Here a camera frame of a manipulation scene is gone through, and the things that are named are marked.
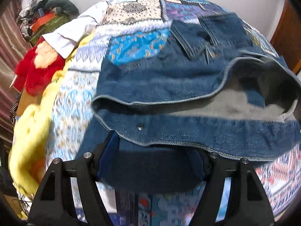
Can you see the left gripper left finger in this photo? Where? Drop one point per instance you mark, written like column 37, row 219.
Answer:
column 53, row 203

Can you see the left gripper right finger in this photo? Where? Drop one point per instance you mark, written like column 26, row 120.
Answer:
column 248, row 203

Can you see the blue denim jacket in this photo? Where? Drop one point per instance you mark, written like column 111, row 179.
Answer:
column 171, row 92

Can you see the yellow fleece blanket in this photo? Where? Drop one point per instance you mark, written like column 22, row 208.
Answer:
column 27, row 156

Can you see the brown folded cloth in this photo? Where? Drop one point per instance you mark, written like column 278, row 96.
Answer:
column 26, row 100

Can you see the red plush toy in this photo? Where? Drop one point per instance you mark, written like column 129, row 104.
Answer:
column 35, row 71

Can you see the white folded shirt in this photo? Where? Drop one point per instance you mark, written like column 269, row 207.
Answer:
column 65, row 38

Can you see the striped red curtain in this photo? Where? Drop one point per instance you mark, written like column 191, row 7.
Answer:
column 13, row 49

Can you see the wooden door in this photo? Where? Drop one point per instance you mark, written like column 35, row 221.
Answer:
column 286, row 38

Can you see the green basket of clutter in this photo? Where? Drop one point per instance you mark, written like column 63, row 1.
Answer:
column 44, row 16

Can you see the blue patchwork bedspread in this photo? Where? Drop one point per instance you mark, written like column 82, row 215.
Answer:
column 72, row 111

